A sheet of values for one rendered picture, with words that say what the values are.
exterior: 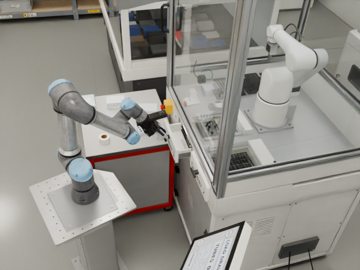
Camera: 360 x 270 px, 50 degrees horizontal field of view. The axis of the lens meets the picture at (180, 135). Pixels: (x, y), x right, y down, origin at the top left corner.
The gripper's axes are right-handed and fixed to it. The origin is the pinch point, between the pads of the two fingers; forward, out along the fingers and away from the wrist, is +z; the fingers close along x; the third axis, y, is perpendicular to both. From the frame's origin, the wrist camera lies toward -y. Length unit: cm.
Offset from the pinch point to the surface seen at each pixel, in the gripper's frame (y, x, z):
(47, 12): 108, -374, -4
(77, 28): 88, -350, 32
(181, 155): -1.2, 13.8, 8.3
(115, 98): 25, -57, -9
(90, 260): 82, 33, 16
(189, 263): 4, 90, -11
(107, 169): 47.9, -10.0, 1.7
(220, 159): -26, 55, -12
